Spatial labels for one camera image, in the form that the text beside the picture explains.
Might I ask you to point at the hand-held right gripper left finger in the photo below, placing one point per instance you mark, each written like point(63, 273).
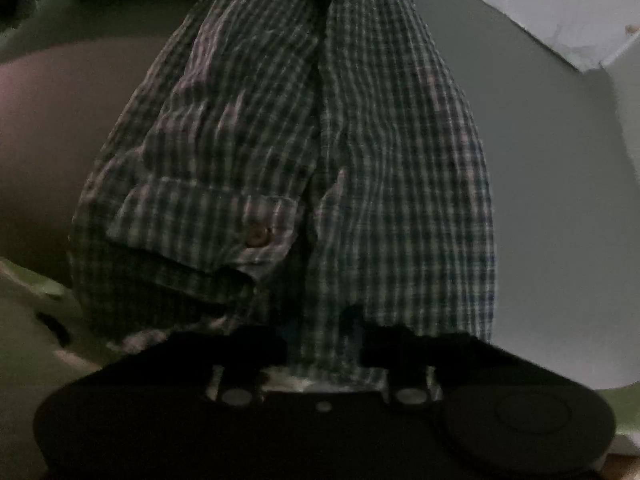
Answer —
point(270, 347)

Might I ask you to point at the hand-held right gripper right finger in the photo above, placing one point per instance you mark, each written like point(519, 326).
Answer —
point(372, 347)

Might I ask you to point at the checked button shirt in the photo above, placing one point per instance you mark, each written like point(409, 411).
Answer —
point(350, 185)

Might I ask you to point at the light green cloth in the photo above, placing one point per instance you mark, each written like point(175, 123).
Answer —
point(35, 280)

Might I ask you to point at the white carrot print sheet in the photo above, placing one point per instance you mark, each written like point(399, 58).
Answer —
point(550, 5)

